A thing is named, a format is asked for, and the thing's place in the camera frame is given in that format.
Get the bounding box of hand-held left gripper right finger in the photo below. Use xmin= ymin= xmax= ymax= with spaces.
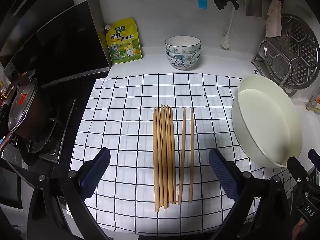
xmin=209 ymin=148 xmax=300 ymax=240

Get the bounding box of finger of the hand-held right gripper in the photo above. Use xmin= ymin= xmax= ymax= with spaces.
xmin=308 ymin=149 xmax=320 ymax=171
xmin=286 ymin=156 xmax=308 ymax=188

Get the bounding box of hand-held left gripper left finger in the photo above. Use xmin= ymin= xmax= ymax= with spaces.
xmin=27 ymin=147 xmax=111 ymax=240

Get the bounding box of single wooden chopstick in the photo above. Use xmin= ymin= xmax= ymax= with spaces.
xmin=178 ymin=107 xmax=186 ymax=205
xmin=188 ymin=107 xmax=195 ymax=204

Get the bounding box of large white basin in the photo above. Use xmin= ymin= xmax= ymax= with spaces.
xmin=231 ymin=74 xmax=303 ymax=168

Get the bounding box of bundle of wooden chopsticks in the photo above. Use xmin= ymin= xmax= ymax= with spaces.
xmin=152 ymin=104 xmax=177 ymax=213

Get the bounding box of person's right hand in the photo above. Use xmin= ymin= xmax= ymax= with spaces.
xmin=293 ymin=217 xmax=307 ymax=239

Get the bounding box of gas stove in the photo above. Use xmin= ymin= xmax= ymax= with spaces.
xmin=0 ymin=97 xmax=78 ymax=166

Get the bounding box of white black checked cloth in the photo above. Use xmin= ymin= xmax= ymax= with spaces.
xmin=69 ymin=73 xmax=304 ymax=233

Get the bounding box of brown cooking pot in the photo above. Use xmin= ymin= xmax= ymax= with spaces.
xmin=7 ymin=79 xmax=51 ymax=141

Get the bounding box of round perforated steel steamer tray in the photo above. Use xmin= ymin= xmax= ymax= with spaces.
xmin=262 ymin=14 xmax=320 ymax=90

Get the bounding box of yellow seasoning pouch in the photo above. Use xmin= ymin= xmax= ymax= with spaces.
xmin=104 ymin=17 xmax=143 ymax=65

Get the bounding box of black range hood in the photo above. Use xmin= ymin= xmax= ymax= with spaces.
xmin=0 ymin=0 xmax=112 ymax=83

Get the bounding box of pink hanging cloth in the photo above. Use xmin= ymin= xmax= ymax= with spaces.
xmin=265 ymin=0 xmax=283 ymax=37

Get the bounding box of hanging steel cleaver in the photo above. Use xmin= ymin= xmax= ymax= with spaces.
xmin=245 ymin=0 xmax=265 ymax=18

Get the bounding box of yellow gas hose fitting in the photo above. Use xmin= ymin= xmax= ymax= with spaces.
xmin=305 ymin=92 xmax=320 ymax=111

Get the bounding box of white long-handled brush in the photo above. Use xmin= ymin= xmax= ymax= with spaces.
xmin=220 ymin=6 xmax=237 ymax=49

